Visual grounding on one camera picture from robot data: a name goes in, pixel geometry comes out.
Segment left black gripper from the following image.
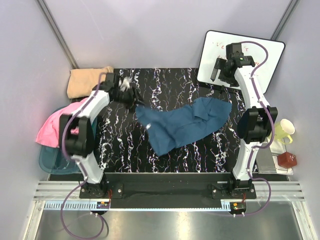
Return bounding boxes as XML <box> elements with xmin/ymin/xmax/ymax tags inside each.
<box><xmin>112</xmin><ymin>85</ymin><xmax>149</xmax><ymax>114</ymax></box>

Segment blue t shirt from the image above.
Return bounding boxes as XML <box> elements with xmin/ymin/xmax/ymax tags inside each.
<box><xmin>135</xmin><ymin>97</ymin><xmax>232</xmax><ymax>157</ymax></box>

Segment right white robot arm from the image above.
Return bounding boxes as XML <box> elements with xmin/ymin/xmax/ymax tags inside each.
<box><xmin>211</xmin><ymin>42</ymin><xmax>278</xmax><ymax>200</ymax></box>

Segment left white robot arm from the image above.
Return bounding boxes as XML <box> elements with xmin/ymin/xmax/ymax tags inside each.
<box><xmin>59</xmin><ymin>72</ymin><xmax>143</xmax><ymax>198</ymax></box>

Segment white paper stack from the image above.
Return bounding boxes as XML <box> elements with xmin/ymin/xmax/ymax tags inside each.
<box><xmin>269</xmin><ymin>140</ymin><xmax>294</xmax><ymax>176</ymax></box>

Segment black marble pattern mat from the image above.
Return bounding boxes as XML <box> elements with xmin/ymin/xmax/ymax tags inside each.
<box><xmin>94</xmin><ymin>68</ymin><xmax>245</xmax><ymax>173</ymax></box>

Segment folded beige t shirt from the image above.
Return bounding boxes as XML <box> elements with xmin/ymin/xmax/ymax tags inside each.
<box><xmin>66</xmin><ymin>66</ymin><xmax>114</xmax><ymax>99</ymax></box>

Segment white whiteboard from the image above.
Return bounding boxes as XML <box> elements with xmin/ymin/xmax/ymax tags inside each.
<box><xmin>197</xmin><ymin>30</ymin><xmax>286</xmax><ymax>93</ymax></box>

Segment yellow green mug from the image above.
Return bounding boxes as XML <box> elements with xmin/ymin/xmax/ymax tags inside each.
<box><xmin>266</xmin><ymin>118</ymin><xmax>296</xmax><ymax>145</ymax></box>

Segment pink t shirt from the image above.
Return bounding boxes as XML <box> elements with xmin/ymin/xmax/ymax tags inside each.
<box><xmin>35</xmin><ymin>97</ymin><xmax>87</xmax><ymax>148</ymax></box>

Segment teal plastic basket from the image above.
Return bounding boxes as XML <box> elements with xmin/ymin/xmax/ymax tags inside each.
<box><xmin>38</xmin><ymin>106</ymin><xmax>98</xmax><ymax>175</ymax></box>

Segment grey setup guide booklet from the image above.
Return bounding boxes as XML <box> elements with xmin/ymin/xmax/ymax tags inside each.
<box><xmin>256</xmin><ymin>147</ymin><xmax>277</xmax><ymax>174</ymax></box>

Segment red brown box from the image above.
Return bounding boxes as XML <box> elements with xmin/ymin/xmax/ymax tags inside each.
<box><xmin>277</xmin><ymin>151</ymin><xmax>297</xmax><ymax>169</ymax></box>

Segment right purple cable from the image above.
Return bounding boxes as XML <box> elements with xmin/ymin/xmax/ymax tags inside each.
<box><xmin>209</xmin><ymin>41</ymin><xmax>277</xmax><ymax>217</ymax></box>

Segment purple cable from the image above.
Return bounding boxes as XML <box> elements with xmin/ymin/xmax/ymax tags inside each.
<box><xmin>60</xmin><ymin>72</ymin><xmax>110</xmax><ymax>237</ymax></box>
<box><xmin>209</xmin><ymin>41</ymin><xmax>277</xmax><ymax>217</ymax></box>

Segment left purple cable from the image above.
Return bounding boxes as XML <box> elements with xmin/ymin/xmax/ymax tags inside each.
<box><xmin>60</xmin><ymin>72</ymin><xmax>110</xmax><ymax>237</ymax></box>

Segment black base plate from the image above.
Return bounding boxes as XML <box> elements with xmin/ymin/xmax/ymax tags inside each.
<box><xmin>80</xmin><ymin>172</ymin><xmax>257</xmax><ymax>200</ymax></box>

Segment aluminium rail frame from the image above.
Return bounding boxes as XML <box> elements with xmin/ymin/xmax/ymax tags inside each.
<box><xmin>23</xmin><ymin>180</ymin><xmax>317</xmax><ymax>240</ymax></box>

